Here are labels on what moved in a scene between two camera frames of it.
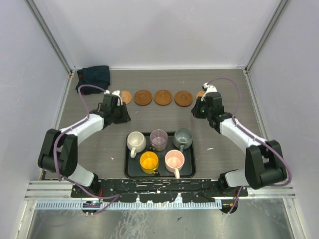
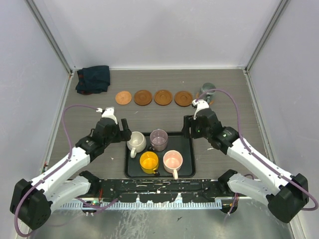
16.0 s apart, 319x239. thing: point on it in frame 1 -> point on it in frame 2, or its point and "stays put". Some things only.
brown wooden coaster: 184,98 stays put
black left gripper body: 119,114 -> 117,136
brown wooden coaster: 163,97 stays put
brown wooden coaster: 143,97 stays put
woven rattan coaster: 126,96 stays put
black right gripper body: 201,111 -> 196,131
